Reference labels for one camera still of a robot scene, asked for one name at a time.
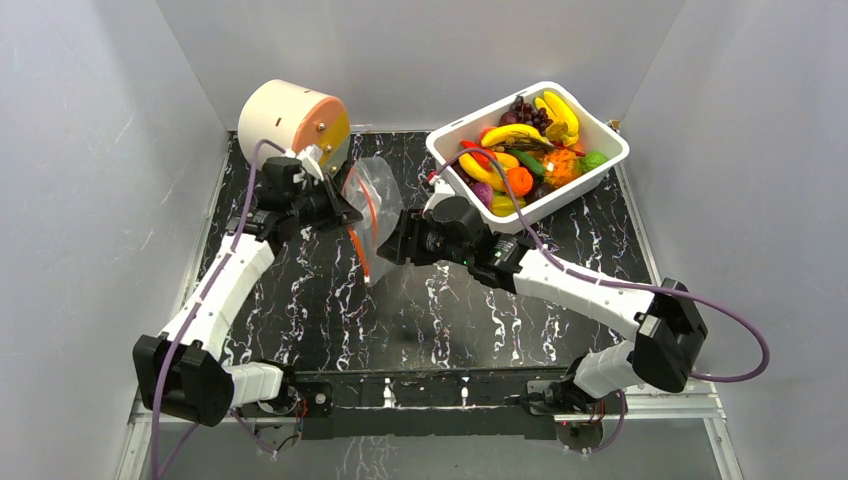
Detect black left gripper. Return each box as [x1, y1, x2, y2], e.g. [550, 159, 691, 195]
[288, 175, 363, 235]

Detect clear zip bag orange zipper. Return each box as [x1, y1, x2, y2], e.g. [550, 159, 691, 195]
[342, 156, 404, 286]

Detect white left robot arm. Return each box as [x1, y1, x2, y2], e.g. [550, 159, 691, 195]
[132, 155, 361, 426]

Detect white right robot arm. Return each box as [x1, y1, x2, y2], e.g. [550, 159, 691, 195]
[377, 197, 708, 415]

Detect white plastic food bin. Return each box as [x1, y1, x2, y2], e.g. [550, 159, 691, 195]
[426, 81, 630, 224]

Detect cream cylinder orange yellow face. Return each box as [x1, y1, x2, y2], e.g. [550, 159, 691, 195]
[237, 79, 351, 176]

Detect yellow toy banana left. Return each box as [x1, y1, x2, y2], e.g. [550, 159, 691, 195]
[457, 153, 506, 192]

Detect red toy chili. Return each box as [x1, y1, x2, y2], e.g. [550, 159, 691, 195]
[460, 140, 491, 170]

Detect yellow toy pepper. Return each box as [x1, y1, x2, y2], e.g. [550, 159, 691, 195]
[495, 152, 521, 170]

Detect yellow toy banana centre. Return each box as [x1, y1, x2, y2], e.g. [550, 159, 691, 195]
[480, 124, 554, 148]

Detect green toy cucumber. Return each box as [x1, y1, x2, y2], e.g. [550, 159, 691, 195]
[507, 149, 546, 178]

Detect dark purple toy grapes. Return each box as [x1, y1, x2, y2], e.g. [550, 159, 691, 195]
[498, 95, 553, 135]

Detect orange netted toy fruit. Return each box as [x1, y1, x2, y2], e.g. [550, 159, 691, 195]
[543, 150, 583, 188]

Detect yellow toy banana bunch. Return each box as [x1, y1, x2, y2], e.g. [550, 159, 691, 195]
[534, 91, 580, 147]

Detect green toy vegetable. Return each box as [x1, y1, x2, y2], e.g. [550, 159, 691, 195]
[580, 151, 608, 174]

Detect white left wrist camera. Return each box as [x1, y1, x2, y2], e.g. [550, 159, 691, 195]
[296, 145, 324, 182]

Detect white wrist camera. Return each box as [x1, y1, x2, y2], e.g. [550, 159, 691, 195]
[423, 172, 456, 211]
[296, 145, 324, 182]

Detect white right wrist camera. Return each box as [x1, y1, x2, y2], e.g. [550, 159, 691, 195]
[423, 172, 456, 211]

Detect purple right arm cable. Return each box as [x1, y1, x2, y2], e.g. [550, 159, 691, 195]
[433, 146, 771, 384]

